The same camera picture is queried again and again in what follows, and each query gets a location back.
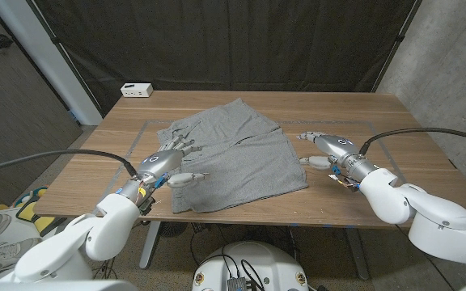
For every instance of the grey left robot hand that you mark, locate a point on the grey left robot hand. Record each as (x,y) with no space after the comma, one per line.
(162,161)

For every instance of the yellow black floor pad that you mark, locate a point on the yellow black floor pad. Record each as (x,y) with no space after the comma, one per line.
(43,221)

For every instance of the white floor mat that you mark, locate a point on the white floor mat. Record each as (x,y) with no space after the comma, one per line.
(20,228)

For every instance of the white door frame post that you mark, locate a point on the white door frame post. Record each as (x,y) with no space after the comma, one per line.
(55,60)

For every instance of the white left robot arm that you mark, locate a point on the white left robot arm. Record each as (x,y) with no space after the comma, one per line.
(107,226)

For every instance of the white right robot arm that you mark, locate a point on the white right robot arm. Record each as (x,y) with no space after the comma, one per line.
(439,226)

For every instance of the white power strip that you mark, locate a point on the white power strip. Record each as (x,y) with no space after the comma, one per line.
(136,89)

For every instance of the white table leg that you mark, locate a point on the white table leg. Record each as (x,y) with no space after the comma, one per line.
(150,242)

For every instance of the grey table leg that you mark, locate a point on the grey table leg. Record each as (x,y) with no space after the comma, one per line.
(356,250)

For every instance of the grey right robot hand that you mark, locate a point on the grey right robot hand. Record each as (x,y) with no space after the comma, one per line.
(338,147)

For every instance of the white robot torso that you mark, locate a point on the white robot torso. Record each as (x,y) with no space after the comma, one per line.
(265,262)

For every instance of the black backdrop stand pole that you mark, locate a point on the black backdrop stand pole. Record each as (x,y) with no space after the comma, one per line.
(398,38)
(57,40)

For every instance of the black backdrop curtain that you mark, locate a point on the black backdrop curtain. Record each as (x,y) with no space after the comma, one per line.
(237,40)

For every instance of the dark wooden door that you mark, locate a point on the dark wooden door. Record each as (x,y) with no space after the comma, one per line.
(14,101)

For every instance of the grey shorts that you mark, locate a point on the grey shorts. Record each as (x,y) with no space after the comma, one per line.
(237,161)

